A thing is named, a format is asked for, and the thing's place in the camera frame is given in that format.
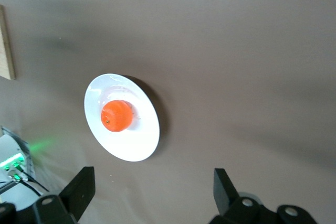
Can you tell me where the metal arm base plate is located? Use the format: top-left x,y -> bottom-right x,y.
0,125 -> 36,182

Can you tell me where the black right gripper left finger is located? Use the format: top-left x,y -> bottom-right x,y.
0,166 -> 95,224

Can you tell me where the wooden cutting board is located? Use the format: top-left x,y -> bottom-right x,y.
0,5 -> 16,80

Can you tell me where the orange fruit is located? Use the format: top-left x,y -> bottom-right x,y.
101,100 -> 133,133

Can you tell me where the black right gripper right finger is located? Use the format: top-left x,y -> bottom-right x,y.
209,168 -> 320,224

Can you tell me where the white round plate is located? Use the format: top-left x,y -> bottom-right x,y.
83,73 -> 161,162

